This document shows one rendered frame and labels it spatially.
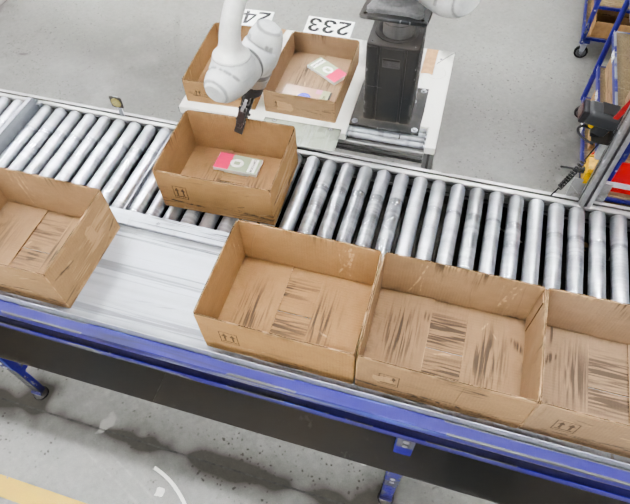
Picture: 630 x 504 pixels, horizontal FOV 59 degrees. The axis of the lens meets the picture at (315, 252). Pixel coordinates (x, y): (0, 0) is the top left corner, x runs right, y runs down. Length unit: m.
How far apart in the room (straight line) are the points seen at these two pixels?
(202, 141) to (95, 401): 1.15
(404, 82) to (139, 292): 1.12
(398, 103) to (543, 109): 1.60
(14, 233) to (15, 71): 2.41
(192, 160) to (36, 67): 2.24
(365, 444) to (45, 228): 1.13
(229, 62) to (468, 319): 0.91
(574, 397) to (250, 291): 0.85
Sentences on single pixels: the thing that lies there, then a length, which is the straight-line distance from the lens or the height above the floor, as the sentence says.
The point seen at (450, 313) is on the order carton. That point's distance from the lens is 1.51.
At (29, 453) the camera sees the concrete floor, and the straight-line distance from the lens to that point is 2.54.
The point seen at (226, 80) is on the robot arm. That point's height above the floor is 1.25.
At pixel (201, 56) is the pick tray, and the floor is 0.81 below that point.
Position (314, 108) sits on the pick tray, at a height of 0.80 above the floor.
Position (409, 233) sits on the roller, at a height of 0.75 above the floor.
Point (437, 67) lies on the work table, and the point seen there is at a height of 0.75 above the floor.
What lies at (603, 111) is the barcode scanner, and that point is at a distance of 1.82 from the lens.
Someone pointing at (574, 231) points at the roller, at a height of 0.75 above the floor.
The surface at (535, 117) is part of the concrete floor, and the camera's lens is 3.47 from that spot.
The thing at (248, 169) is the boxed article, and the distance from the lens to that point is 1.96.
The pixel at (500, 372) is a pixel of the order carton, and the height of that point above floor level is 0.89.
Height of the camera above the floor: 2.18
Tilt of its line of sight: 55 degrees down
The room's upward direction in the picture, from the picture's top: 3 degrees counter-clockwise
